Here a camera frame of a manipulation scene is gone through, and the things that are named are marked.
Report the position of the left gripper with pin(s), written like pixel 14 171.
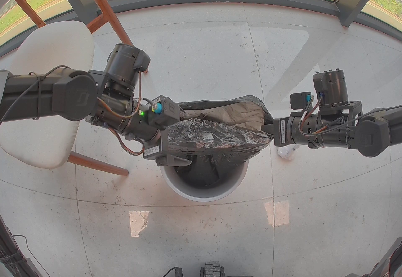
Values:
pixel 138 125

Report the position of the white cushioned wooden chair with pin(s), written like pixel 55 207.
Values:
pixel 47 49

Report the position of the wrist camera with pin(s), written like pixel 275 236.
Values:
pixel 165 111
pixel 300 100

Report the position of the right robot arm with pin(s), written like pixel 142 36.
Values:
pixel 377 131

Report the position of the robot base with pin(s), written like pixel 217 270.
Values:
pixel 213 269

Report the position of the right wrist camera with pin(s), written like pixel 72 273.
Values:
pixel 300 100

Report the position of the window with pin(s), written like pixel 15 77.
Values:
pixel 351 2

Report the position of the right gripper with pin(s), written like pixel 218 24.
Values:
pixel 301 134

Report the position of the black plastic bag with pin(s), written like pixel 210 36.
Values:
pixel 213 137

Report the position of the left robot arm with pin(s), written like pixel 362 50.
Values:
pixel 37 96

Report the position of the crumpled white paper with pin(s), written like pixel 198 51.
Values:
pixel 286 152

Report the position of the white trash bin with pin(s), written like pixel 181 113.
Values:
pixel 204 195

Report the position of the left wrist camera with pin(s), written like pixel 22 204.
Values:
pixel 165 111

